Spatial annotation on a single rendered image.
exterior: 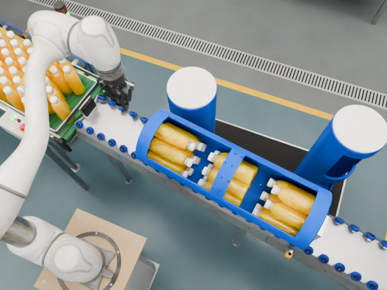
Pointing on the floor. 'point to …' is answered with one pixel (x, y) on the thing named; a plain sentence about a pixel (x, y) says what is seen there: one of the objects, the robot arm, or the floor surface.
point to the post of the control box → (65, 168)
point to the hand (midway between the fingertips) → (124, 103)
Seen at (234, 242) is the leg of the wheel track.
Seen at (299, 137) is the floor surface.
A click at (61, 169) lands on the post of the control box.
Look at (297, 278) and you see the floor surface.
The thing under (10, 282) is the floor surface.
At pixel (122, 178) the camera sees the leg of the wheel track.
